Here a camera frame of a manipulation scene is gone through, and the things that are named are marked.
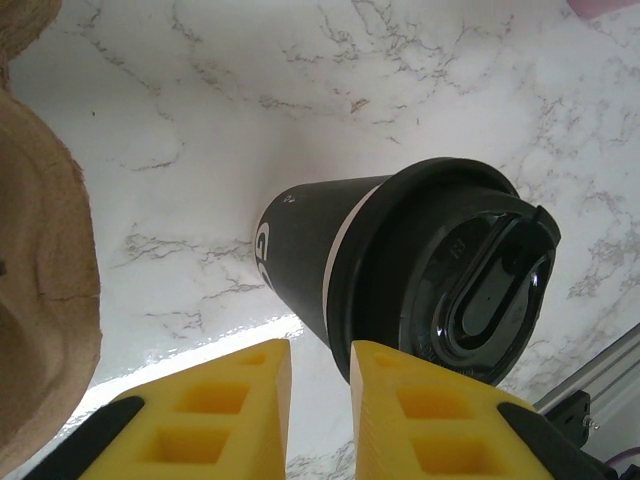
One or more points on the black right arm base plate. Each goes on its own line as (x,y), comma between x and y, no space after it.
(570,410)

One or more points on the brown pulp cup carrier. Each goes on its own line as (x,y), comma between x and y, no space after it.
(45,250)

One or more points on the aluminium mounting rail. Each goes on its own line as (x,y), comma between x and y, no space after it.
(615,360)

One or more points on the black paper coffee cup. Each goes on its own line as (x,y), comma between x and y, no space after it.
(300,240)

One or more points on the black plastic cup lid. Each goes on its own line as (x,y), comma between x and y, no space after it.
(450,280)

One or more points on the pink stick holder cup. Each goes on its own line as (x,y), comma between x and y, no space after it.
(605,6)

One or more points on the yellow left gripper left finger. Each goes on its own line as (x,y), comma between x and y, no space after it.
(200,400)

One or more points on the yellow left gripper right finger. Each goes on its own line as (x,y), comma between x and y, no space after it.
(440,415)

